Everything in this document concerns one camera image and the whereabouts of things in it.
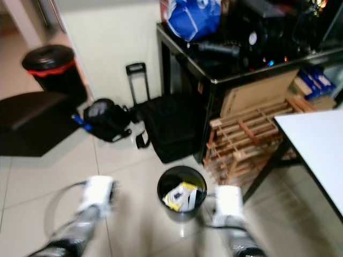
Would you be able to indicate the brown cardboard sheet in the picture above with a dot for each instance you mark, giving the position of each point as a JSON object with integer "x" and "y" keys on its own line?
{"x": 260, "y": 93}

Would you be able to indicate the black trolley suitcase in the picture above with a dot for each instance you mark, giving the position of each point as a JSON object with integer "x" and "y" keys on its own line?
{"x": 174, "y": 126}

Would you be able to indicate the blue plastic bag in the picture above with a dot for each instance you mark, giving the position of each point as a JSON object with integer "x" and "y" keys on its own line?
{"x": 194, "y": 19}

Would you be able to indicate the light grey table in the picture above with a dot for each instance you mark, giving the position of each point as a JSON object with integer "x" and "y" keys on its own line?
{"x": 313, "y": 139}

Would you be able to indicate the round black rubbish bin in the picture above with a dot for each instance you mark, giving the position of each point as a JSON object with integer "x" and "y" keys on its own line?
{"x": 182, "y": 174}

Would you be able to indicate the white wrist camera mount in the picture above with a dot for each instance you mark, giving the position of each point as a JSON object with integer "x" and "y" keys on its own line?
{"x": 229, "y": 206}
{"x": 99, "y": 193}

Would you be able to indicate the yellow white packet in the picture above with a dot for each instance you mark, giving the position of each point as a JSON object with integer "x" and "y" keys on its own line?
{"x": 182, "y": 197}

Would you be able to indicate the black cylinder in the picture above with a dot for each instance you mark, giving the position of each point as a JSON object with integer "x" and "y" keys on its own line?
{"x": 218, "y": 49}

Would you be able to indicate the black leather ottoman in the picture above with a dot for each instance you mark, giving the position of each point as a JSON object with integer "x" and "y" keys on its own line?
{"x": 32, "y": 123}

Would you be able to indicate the black computer case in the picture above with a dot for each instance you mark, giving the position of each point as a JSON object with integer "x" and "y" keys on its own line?
{"x": 278, "y": 27}

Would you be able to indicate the black glass table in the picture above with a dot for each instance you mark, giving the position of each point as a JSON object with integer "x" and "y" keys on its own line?
{"x": 214, "y": 69}

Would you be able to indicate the black lidded bin red rim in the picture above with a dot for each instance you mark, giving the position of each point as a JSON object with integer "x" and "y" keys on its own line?
{"x": 53, "y": 67}

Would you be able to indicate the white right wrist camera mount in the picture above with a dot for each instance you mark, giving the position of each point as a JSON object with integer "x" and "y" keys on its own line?
{"x": 229, "y": 206}

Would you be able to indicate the black backpack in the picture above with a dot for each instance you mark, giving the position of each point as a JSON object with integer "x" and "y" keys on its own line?
{"x": 106, "y": 120}

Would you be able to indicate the wooden slat rack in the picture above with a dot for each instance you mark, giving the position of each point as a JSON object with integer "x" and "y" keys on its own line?
{"x": 246, "y": 139}

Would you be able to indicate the blue boxes stack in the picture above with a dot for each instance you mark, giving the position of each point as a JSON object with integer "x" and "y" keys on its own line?
{"x": 317, "y": 83}

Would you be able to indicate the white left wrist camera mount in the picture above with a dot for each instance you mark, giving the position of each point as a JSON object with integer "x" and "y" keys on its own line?
{"x": 99, "y": 193}

